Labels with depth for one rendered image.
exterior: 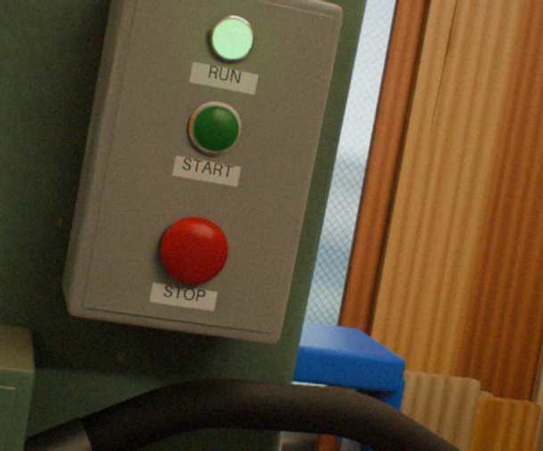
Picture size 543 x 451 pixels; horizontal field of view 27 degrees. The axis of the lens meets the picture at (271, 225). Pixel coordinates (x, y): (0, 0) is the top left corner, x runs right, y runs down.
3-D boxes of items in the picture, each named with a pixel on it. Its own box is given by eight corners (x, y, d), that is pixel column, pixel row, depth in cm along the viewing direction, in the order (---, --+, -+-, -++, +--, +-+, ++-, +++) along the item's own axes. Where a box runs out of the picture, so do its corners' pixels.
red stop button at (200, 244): (154, 276, 50) (165, 210, 50) (218, 285, 51) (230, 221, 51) (156, 280, 49) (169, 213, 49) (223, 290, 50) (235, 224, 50)
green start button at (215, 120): (183, 149, 50) (193, 97, 50) (235, 159, 50) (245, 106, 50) (185, 151, 49) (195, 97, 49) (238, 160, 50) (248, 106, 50)
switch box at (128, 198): (60, 291, 56) (115, -31, 54) (253, 319, 58) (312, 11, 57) (66, 319, 50) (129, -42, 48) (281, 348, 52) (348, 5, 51)
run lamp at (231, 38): (205, 56, 49) (213, 12, 49) (249, 65, 50) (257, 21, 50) (207, 56, 49) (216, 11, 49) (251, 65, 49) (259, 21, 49)
